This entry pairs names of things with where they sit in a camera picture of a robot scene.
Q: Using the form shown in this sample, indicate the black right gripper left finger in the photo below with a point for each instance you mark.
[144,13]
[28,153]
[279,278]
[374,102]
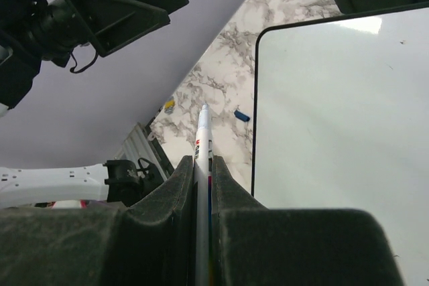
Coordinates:
[146,244]

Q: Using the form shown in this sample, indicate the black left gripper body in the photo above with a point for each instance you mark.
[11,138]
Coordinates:
[61,27]

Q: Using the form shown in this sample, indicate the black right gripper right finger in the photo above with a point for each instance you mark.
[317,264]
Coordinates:
[254,245]

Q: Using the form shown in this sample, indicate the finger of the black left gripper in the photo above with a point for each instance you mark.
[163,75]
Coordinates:
[121,22]

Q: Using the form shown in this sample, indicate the white marker pen blue cap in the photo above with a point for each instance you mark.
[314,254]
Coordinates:
[202,182]

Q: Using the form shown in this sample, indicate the white whiteboard with black rim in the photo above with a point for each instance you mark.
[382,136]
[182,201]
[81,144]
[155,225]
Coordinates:
[341,121]

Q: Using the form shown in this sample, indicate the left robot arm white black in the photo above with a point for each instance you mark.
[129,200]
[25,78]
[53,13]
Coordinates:
[112,181]

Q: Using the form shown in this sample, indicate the small yellow grey object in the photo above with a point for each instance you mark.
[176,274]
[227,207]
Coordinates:
[169,106]

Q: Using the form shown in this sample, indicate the aluminium frame rail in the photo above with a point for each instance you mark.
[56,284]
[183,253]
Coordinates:
[141,142]

